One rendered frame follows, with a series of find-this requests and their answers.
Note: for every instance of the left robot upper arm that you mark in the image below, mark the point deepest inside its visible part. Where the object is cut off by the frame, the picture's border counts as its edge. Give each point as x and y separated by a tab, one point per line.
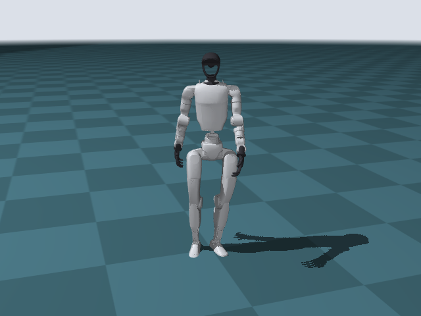
234	92

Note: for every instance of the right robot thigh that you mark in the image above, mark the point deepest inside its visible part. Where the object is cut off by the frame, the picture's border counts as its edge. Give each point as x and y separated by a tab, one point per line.
194	169

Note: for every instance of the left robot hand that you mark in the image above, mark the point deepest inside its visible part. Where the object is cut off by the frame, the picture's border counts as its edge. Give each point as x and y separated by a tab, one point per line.
241	154

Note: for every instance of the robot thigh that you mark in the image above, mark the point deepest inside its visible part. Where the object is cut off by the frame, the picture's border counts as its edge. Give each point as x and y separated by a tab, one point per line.
229	165
194	169

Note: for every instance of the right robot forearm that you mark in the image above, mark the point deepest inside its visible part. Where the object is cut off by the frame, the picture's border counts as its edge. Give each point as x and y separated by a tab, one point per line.
180	134

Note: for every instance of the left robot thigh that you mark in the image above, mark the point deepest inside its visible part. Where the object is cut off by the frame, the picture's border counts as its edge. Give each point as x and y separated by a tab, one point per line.
229	165

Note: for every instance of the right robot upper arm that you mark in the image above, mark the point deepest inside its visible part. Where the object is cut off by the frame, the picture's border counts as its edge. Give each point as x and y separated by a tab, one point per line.
188	93

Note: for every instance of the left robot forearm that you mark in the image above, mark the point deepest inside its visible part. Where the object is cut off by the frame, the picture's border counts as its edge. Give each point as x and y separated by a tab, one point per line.
239	136

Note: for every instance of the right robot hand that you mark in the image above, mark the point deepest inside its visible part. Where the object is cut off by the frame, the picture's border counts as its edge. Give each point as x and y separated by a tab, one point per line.
176	154

